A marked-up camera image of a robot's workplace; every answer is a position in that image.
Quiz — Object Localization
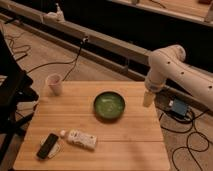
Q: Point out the long metal rail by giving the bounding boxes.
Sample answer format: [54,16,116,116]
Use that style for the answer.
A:
[0,0,213,91]

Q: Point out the white card under phone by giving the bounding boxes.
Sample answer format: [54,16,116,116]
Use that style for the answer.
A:
[40,138,60,159]

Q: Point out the green bowl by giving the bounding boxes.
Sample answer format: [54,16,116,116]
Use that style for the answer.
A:
[93,91,125,120]

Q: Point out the black chair frame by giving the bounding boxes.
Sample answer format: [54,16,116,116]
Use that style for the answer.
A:
[0,31,38,164]

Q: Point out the blue power box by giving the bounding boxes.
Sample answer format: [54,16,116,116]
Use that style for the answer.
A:
[169,99,188,118]

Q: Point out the black cable on floor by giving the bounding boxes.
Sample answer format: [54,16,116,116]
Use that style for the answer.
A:
[4,34,90,82]

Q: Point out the white plastic bottle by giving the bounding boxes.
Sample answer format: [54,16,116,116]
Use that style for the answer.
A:
[60,130,97,150]

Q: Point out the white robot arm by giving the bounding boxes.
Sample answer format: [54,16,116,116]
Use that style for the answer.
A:
[144,45,213,111]

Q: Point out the white object on rail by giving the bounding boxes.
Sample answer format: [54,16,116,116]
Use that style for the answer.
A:
[45,4,65,22]

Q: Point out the black smartphone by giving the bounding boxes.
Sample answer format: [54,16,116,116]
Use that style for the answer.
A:
[36,133,58,159]

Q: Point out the black cables right floor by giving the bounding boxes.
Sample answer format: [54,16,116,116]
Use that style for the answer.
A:
[157,106,213,171]

